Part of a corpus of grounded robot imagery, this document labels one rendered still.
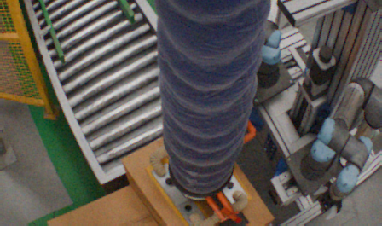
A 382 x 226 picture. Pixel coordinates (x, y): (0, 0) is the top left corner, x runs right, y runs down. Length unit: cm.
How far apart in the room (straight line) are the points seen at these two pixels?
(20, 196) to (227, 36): 268
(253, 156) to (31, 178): 143
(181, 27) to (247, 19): 13
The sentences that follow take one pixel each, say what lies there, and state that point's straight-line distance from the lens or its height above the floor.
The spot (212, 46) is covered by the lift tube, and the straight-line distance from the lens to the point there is 116.
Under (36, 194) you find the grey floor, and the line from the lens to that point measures 359.
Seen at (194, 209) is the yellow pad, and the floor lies 107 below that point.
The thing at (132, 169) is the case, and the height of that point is 94.
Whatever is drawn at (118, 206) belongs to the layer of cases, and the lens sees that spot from 290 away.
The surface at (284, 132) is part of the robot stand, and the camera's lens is 261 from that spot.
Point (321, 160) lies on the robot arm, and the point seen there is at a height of 125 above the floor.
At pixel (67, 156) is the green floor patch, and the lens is 361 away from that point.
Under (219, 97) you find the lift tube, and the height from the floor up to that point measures 211.
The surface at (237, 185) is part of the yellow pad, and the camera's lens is 238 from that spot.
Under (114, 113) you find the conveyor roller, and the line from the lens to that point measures 306.
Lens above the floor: 334
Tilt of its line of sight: 65 degrees down
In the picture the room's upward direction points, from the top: 1 degrees clockwise
